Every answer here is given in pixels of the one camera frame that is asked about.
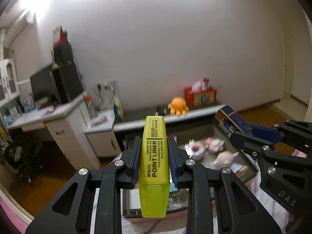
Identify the white desk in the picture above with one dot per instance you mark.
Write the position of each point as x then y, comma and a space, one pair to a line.
73, 131

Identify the white glass-door cabinet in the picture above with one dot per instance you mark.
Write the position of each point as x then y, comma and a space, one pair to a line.
7, 82

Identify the white wall socket strip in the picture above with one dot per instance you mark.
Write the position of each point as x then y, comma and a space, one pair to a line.
106, 84

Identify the white door frame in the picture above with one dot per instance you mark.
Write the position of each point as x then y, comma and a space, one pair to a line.
296, 61

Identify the pink storage box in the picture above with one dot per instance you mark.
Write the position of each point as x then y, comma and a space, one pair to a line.
131, 199

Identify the dark blue gold box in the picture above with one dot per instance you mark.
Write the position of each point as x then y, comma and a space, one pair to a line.
234, 120

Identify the white plug adapter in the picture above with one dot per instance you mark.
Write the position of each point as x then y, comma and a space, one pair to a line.
225, 159

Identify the black computer tower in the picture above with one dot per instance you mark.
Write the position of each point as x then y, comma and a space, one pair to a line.
67, 82

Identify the yellow highlighter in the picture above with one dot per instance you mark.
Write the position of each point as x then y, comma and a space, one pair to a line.
153, 163

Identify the black speaker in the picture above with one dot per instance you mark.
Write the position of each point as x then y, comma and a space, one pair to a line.
63, 53

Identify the black computer monitor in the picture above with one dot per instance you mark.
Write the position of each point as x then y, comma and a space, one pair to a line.
41, 84

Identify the striped white tablecloth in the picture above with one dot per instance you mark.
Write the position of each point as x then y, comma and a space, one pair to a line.
243, 199

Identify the pink bed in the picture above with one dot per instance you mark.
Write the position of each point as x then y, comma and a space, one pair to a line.
9, 214

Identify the pink brick figure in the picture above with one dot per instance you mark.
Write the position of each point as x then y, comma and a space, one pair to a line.
214, 145

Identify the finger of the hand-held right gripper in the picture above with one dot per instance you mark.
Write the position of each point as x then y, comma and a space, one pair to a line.
265, 132
246, 142

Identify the pink plush toy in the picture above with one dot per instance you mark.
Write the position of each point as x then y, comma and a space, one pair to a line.
199, 84

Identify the white bedside cabinet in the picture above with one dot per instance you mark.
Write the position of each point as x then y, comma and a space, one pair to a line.
104, 136

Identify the orange plush octopus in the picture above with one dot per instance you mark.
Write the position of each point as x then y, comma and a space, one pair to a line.
178, 106

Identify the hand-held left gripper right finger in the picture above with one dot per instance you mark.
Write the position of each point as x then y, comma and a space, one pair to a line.
173, 162

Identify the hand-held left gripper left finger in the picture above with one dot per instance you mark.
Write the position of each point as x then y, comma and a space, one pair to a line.
135, 160

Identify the colourful snack bag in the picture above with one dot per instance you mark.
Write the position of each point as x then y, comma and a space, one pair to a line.
118, 108

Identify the clear bottle red cap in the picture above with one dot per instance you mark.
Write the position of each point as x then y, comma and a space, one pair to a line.
91, 107

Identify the white air conditioner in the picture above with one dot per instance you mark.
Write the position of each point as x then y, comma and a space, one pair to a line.
20, 26

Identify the cream desk fan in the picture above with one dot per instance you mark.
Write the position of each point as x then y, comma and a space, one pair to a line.
53, 58

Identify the red and white box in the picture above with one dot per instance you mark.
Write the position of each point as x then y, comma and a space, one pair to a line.
59, 36

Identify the red toy crate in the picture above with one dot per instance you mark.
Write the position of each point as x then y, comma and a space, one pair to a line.
202, 97

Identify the blue and white box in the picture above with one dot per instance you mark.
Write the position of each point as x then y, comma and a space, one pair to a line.
28, 103

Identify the black office chair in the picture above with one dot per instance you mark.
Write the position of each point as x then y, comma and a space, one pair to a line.
19, 156

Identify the pastel brick figure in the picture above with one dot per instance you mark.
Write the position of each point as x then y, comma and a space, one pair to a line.
195, 150

